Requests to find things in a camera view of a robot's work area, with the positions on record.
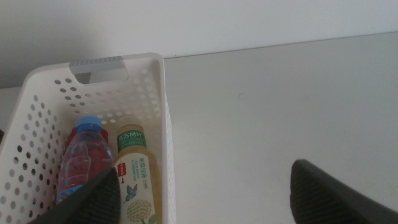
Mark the yellow tea bottle green label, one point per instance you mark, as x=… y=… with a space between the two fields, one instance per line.
x=136 y=174

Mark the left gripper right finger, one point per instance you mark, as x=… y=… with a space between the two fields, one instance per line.
x=320 y=199

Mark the white perforated plastic basket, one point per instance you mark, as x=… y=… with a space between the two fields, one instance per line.
x=155 y=62

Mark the red cola can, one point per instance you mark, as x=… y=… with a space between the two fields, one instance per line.
x=104 y=135

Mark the clear water bottle blue cap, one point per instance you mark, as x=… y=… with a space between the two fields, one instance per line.
x=84 y=155

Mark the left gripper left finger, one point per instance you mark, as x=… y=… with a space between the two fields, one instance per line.
x=96 y=202

